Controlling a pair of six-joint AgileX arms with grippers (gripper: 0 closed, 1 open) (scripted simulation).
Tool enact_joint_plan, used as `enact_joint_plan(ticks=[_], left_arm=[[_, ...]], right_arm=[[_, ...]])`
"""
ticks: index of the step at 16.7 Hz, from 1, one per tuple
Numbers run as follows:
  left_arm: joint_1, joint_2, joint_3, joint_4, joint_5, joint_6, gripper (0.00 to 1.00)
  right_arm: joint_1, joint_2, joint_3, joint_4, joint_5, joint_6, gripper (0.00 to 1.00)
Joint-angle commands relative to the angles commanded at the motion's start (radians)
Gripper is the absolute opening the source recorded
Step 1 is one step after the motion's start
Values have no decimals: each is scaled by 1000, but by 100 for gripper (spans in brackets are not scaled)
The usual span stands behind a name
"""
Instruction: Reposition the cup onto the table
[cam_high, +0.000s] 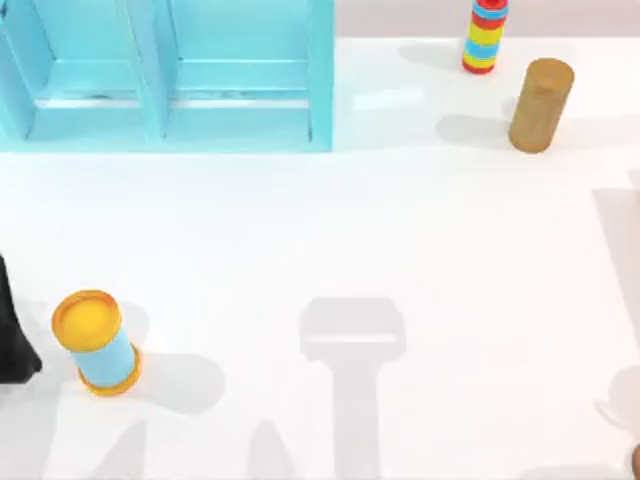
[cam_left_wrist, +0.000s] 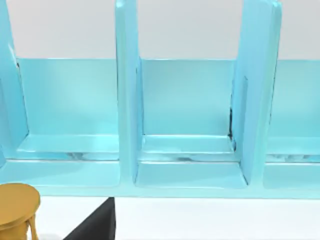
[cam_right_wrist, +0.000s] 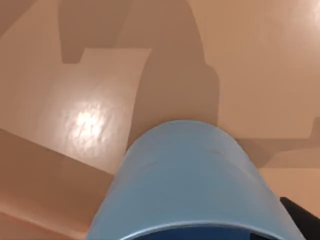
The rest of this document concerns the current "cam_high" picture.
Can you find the light blue rack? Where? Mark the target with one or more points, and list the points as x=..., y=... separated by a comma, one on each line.
x=165, y=75

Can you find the blue and yellow can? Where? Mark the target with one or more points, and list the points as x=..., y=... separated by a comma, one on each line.
x=97, y=345

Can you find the brown wooden cylinder cup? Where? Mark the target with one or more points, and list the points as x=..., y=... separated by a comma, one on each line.
x=540, y=107

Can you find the stack of coloured rings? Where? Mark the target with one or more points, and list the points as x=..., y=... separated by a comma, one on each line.
x=484, y=40

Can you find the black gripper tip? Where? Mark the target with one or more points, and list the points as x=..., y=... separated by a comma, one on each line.
x=15, y=345

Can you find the brown round object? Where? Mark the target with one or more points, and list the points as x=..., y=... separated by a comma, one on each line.
x=636, y=460

